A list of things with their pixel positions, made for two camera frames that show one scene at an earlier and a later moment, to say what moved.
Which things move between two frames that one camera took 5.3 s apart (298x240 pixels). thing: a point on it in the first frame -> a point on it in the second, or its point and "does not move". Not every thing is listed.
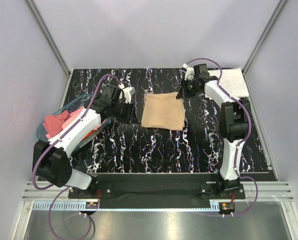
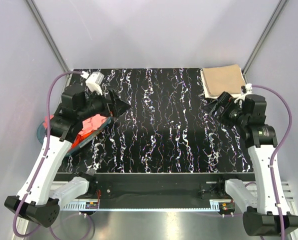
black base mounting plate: (157, 190) does not move
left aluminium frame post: (51, 42) does not move
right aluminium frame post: (279, 8) does not move
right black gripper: (183, 92) -> (227, 101)
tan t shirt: (163, 111) -> (220, 80)
